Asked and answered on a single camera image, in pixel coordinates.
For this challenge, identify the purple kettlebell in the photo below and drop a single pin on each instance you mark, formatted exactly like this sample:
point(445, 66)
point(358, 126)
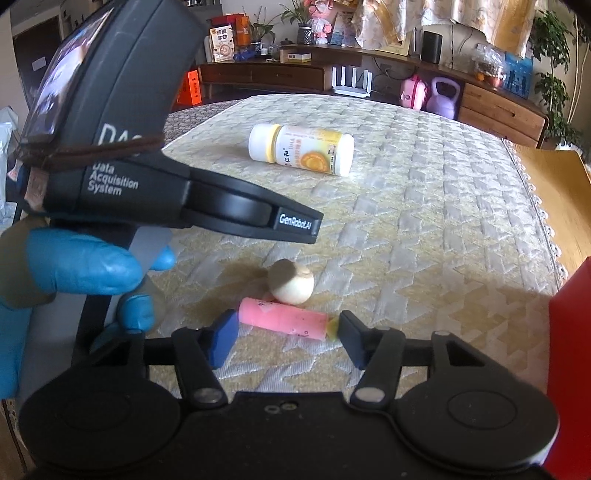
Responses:
point(443, 98)

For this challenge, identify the orange and white snack box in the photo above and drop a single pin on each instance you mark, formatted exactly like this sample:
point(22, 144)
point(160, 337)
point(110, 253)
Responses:
point(223, 45)

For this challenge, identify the pink doll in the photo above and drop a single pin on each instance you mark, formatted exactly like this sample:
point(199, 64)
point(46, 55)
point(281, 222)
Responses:
point(322, 21)

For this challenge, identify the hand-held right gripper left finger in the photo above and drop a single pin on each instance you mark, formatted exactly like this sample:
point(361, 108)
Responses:
point(224, 339)

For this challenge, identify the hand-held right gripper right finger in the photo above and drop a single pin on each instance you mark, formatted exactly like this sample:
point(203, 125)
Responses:
point(352, 341)

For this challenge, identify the cream round ball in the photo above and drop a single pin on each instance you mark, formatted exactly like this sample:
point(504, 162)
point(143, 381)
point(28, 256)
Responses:
point(292, 282)

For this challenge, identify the red box with gold inside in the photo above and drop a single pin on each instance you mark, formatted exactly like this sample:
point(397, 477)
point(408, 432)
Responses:
point(570, 369)

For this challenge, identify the white router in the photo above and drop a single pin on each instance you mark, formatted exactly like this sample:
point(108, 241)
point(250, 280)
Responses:
point(352, 83)

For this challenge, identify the pink tube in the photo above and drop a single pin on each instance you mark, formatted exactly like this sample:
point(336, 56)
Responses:
point(281, 317)

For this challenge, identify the clear bag of fruit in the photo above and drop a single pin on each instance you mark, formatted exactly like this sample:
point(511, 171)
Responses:
point(489, 67)

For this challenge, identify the black speaker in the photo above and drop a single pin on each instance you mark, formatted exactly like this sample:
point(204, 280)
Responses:
point(432, 46)

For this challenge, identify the floral curtain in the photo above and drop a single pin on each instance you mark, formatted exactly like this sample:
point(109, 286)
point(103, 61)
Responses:
point(415, 23)

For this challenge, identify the wooden sideboard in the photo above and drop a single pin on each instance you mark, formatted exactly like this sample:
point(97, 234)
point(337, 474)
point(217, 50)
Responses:
point(415, 78)

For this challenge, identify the flat yellow box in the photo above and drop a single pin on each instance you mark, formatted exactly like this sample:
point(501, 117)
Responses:
point(295, 56)

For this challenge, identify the cream quilted tablecloth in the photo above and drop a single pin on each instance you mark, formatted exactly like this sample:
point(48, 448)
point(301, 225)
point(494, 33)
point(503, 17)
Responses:
point(415, 221)

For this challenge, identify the picture frame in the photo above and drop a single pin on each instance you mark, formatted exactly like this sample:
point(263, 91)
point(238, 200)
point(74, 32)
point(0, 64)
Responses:
point(342, 28)

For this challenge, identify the green potted plant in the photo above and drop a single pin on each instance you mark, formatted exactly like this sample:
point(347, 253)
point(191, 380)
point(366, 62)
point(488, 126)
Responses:
point(556, 83)

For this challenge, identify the cream scalloped panel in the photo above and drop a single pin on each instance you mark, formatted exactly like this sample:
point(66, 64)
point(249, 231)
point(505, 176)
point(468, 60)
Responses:
point(461, 44)

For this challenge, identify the pink toy backpack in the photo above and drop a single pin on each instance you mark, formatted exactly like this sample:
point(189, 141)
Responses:
point(414, 93)

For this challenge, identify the orange paper bag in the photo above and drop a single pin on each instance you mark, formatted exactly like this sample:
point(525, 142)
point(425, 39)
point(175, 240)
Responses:
point(238, 27)

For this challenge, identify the blue box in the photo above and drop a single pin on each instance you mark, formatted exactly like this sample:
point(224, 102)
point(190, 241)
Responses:
point(518, 76)

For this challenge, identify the white and yellow bottle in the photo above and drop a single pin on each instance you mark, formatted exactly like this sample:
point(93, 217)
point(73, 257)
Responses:
point(300, 150)

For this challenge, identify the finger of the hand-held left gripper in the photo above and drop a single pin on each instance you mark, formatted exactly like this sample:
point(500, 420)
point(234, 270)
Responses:
point(295, 221)

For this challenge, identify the person's left hand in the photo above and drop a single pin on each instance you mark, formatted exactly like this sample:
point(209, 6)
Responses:
point(83, 263)

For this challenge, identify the flower vase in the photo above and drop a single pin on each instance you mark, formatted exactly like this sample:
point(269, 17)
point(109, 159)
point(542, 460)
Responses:
point(305, 27)

